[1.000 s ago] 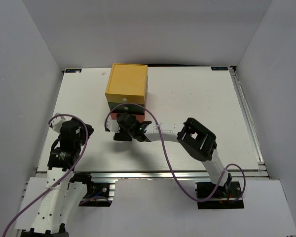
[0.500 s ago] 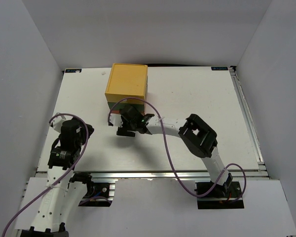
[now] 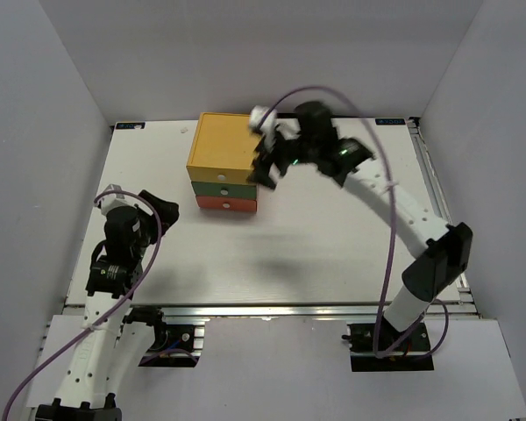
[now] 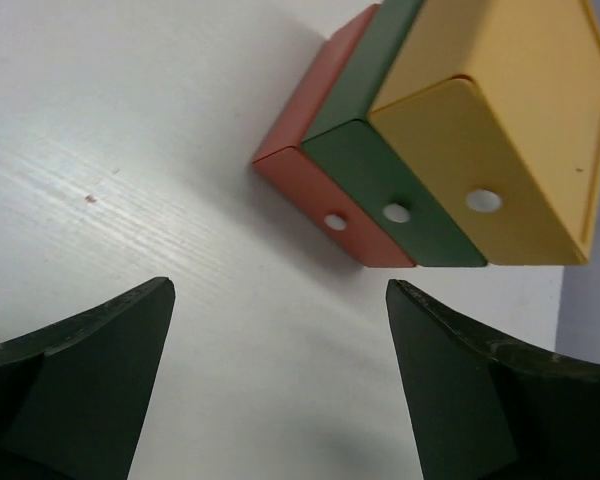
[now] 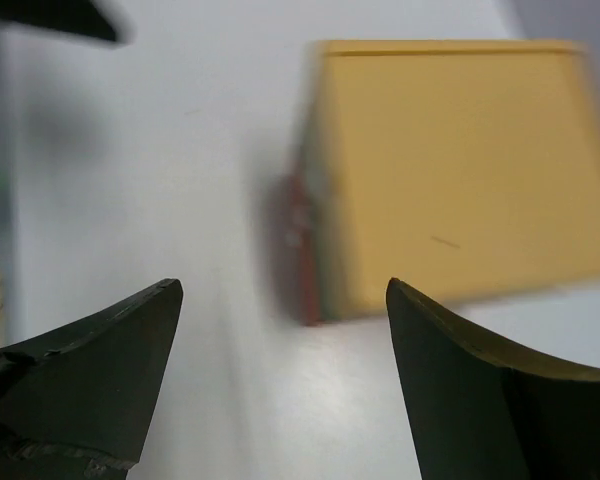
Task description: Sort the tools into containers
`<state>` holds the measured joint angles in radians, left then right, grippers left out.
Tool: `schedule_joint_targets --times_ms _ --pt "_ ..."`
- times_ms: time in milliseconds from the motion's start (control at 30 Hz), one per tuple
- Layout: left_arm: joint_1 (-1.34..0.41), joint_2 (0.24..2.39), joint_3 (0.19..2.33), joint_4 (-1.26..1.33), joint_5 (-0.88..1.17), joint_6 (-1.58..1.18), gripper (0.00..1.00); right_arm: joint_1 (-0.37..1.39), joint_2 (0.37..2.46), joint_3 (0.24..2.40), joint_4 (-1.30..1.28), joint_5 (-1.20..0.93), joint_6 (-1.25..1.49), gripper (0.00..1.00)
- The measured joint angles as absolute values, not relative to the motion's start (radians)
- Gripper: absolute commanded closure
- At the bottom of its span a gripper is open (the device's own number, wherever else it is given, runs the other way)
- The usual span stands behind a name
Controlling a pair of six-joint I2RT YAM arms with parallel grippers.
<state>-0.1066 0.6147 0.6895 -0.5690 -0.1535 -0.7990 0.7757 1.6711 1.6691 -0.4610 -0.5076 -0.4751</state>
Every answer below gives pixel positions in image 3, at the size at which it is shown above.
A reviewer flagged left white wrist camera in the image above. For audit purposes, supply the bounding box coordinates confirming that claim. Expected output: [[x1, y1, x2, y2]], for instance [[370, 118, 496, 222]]
[[96, 184, 129, 217]]

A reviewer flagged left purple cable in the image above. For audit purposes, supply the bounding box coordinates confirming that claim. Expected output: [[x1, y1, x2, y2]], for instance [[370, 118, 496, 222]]
[[4, 192, 198, 421]]

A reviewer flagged aluminium rail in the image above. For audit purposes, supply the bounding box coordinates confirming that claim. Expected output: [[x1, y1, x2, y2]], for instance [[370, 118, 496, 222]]
[[63, 300, 479, 324], [407, 118, 479, 314]]

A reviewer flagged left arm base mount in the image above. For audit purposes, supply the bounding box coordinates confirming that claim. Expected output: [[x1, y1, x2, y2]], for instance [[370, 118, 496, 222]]
[[123, 307, 198, 367]]

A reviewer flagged blue table sticker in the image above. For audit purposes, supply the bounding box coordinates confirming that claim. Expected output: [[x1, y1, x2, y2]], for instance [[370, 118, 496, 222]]
[[115, 122, 146, 130], [374, 118, 407, 125]]

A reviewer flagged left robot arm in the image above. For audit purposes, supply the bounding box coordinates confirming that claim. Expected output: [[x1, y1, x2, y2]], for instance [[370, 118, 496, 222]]
[[35, 185, 179, 420]]

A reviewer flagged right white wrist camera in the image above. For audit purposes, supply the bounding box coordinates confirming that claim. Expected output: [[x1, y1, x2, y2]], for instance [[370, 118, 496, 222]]
[[248, 105, 277, 152]]

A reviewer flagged yellow top drawer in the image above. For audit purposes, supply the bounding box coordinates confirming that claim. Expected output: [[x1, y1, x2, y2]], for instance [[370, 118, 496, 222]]
[[187, 166, 252, 185]]

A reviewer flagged yellow drawer cabinet shell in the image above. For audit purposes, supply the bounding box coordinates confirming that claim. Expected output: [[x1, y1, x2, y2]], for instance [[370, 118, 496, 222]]
[[187, 112, 259, 171]]

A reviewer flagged left blue table sticker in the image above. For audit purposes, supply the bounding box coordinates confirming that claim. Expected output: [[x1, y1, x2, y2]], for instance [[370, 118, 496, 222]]
[[115, 122, 146, 130]]

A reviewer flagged aluminium front rail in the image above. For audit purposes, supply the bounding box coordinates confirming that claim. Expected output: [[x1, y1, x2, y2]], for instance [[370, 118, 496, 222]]
[[63, 300, 479, 324]]

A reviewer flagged right blue table sticker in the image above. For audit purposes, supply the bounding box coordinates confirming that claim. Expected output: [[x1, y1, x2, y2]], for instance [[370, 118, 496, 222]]
[[374, 118, 407, 125]]

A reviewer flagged aluminium right side rail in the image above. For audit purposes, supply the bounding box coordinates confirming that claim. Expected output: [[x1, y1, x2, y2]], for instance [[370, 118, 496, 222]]
[[407, 118, 479, 314]]

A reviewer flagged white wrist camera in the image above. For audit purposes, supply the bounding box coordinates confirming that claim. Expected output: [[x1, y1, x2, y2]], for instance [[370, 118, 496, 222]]
[[96, 184, 129, 217], [248, 105, 277, 152]]

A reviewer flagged red bottom drawer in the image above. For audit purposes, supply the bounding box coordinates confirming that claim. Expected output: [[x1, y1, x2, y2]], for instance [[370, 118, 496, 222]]
[[195, 196, 258, 213]]

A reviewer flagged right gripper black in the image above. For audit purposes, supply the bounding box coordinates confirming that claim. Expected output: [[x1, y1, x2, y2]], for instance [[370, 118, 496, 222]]
[[245, 126, 317, 192]]

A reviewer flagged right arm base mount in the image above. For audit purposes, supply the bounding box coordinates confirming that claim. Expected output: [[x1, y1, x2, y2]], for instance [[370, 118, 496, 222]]
[[341, 322, 435, 373]]

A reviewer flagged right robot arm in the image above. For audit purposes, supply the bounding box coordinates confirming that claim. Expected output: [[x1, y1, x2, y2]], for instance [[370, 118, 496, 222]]
[[248, 101, 473, 350]]

